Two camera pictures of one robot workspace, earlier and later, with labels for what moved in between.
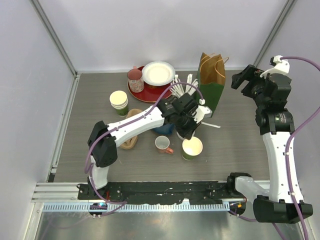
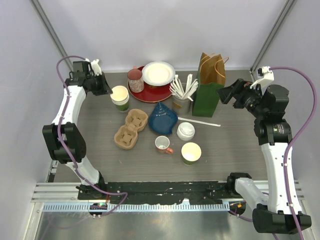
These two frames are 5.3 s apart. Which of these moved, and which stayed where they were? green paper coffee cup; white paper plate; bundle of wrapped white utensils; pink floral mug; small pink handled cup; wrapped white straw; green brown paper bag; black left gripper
Moved: black left gripper; green paper coffee cup
Stayed: wrapped white straw; white paper plate; green brown paper bag; pink floral mug; small pink handled cup; bundle of wrapped white utensils
